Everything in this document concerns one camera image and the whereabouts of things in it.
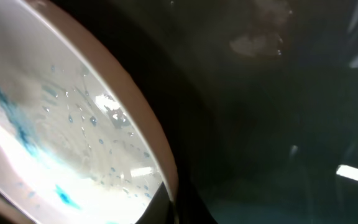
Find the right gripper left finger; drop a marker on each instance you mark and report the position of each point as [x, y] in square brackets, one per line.
[159, 210]

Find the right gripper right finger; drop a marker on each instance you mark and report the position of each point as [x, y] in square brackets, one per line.
[190, 207]

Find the white plate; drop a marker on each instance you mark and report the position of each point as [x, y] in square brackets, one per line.
[78, 141]

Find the dark grey serving tray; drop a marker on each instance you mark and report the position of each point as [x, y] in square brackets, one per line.
[258, 99]

